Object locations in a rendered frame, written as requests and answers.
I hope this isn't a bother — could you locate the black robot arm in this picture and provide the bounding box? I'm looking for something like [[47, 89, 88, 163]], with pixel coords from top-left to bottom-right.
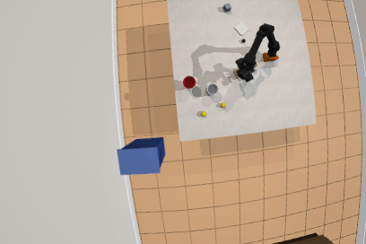
[[237, 23, 280, 80]]

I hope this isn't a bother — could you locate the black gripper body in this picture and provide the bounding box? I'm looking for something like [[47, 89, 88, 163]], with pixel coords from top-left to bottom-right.
[[235, 58, 254, 82]]

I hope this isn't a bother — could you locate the red plastic cup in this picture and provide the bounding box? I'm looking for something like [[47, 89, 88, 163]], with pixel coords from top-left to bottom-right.
[[183, 75, 196, 89]]

